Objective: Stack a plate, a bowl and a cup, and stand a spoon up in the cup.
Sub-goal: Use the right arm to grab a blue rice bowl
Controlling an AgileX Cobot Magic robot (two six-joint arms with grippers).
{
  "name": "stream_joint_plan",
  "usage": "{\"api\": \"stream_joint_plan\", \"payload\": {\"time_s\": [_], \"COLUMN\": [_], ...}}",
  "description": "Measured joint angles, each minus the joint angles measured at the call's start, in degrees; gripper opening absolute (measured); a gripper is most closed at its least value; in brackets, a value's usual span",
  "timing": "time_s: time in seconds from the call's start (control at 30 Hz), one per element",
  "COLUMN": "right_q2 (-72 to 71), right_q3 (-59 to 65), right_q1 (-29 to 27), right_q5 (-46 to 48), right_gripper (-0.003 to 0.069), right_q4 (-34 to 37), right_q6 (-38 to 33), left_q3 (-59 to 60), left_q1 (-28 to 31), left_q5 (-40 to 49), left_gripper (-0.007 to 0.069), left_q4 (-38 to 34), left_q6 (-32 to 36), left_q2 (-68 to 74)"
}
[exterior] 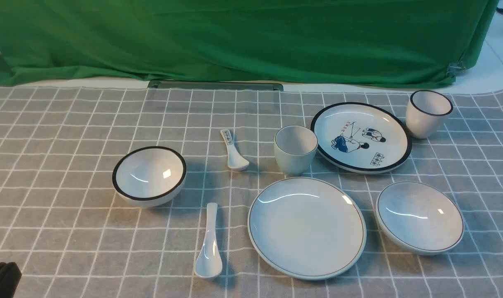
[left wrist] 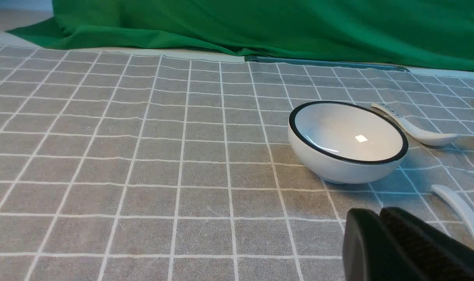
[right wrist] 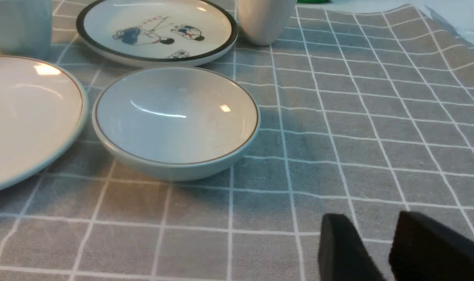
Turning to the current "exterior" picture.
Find plain white ceramic spoon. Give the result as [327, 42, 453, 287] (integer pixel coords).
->
[193, 202, 223, 280]

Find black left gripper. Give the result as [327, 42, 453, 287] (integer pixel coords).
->
[0, 262, 22, 298]

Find patterned white ceramic spoon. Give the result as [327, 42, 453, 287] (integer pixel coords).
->
[220, 129, 250, 171]

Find shallow white bowl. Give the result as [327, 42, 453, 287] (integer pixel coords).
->
[374, 181, 465, 256]

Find grey checked tablecloth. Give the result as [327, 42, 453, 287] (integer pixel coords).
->
[0, 87, 503, 298]

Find green backdrop cloth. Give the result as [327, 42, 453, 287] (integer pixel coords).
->
[0, 0, 498, 89]

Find metal clamp on backdrop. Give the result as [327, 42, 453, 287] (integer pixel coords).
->
[446, 62, 467, 77]

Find black-rimmed white cup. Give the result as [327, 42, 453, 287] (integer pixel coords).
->
[405, 90, 454, 139]

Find pale green ceramic cup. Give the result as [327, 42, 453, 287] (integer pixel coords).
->
[274, 125, 319, 177]

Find black-rimmed white bowl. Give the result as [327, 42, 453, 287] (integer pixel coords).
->
[111, 146, 187, 208]

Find large white plate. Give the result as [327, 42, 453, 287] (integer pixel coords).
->
[248, 177, 367, 280]

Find illustrated black-rimmed plate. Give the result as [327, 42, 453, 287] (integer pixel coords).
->
[310, 102, 412, 174]

